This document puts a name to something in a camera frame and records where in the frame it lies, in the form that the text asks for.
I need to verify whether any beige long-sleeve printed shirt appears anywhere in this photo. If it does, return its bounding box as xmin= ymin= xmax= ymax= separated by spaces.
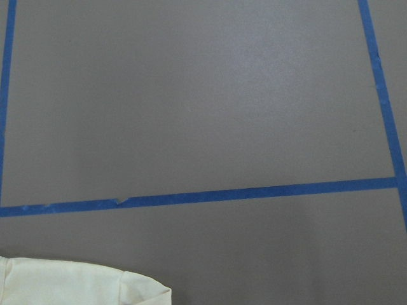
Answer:
xmin=1 ymin=257 xmax=172 ymax=304

